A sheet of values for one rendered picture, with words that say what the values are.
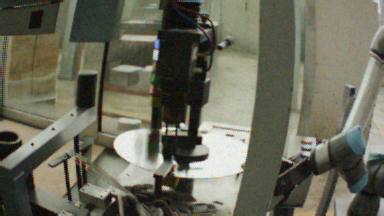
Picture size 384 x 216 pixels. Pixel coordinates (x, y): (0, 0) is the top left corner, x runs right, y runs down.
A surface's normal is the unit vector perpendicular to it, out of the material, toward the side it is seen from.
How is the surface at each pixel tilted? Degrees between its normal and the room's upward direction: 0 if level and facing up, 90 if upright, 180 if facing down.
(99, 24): 90
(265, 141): 90
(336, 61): 90
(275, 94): 90
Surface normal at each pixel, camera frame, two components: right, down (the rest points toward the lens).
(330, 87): -0.04, 0.26
